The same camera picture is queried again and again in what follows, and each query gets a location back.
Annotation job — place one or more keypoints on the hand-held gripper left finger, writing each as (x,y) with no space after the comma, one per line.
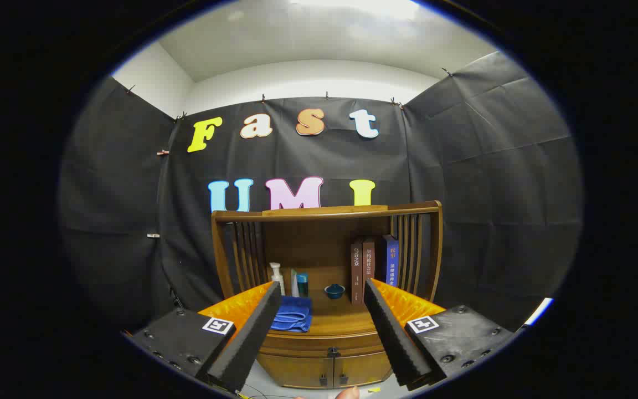
(252,332)

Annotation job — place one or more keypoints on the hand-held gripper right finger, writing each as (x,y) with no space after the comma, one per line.
(391,332)

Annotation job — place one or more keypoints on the wooden drawer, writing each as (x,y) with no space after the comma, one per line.
(297,344)

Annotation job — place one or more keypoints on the wooden cabinet door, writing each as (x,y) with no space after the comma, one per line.
(297,371)
(360,368)

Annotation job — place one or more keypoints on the wooden countertop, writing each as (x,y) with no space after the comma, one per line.
(335,318)

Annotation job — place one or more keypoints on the wooden cabinet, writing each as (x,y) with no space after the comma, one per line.
(308,238)

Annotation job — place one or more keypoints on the blue folded towel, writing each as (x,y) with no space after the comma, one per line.
(294,313)

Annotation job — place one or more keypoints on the white pump bottle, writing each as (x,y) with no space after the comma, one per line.
(277,280)

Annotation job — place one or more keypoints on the white tube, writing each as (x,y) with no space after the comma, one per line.
(293,285)

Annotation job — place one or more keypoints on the teal bottle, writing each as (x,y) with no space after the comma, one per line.
(303,285)

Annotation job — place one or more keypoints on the dark brown book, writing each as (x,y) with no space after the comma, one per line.
(356,271)

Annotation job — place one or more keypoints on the blue lidded teacup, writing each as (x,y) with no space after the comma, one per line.
(334,290)

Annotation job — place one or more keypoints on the blue book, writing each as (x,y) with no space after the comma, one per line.
(391,260)

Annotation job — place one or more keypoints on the black backdrop cloth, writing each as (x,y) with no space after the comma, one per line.
(479,177)

